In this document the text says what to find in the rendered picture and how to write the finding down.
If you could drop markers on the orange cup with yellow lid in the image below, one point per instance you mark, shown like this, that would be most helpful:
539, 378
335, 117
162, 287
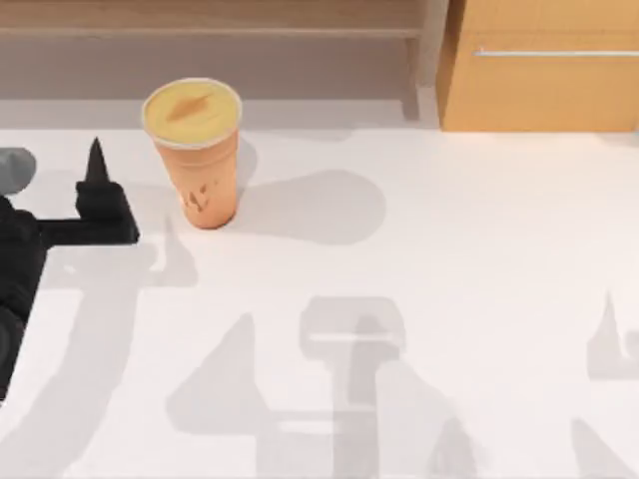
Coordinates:
204, 169

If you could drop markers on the open wooden shelf unit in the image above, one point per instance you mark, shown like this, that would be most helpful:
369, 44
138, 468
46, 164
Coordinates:
209, 32

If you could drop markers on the wooden cupboard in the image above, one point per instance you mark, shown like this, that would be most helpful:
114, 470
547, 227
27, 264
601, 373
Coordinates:
499, 20

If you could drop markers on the wooden cupboard door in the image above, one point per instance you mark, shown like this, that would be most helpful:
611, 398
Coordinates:
539, 95

